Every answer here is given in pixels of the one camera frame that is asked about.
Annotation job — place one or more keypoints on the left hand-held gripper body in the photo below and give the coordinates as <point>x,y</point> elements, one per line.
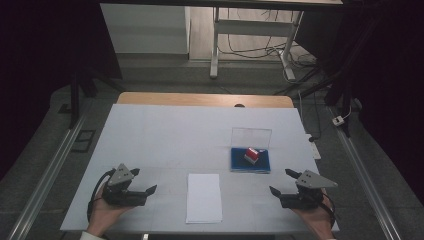
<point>124,195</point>

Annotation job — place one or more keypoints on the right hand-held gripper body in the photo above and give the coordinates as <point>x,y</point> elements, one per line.
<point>305,196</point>

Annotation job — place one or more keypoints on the blue ink pad box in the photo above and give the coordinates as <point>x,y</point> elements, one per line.
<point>250,165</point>

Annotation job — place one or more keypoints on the red and grey stamp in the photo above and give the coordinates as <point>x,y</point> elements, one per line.
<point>252,155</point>

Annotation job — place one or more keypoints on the person's left hand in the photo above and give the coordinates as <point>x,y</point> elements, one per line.
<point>105,213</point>

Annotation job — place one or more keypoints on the person's right hand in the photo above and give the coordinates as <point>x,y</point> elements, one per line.
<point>316,221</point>

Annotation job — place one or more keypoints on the white paper sheet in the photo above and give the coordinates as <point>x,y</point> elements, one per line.
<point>204,198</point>

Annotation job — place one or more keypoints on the white plug adapter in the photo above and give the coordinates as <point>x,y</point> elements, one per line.
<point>338,120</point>

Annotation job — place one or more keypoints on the black stand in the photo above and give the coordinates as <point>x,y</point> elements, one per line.
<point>75,96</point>
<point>336,90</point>

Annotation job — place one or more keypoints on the white cabinet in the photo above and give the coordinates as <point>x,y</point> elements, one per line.
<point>143,30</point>

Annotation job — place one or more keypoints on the black floor hatch frame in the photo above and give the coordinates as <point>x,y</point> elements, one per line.
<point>83,141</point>

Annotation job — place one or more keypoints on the aluminium rail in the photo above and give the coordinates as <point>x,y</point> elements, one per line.
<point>366,180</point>
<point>46,176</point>

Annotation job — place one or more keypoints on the white desk frame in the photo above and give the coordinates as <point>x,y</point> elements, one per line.
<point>253,27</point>

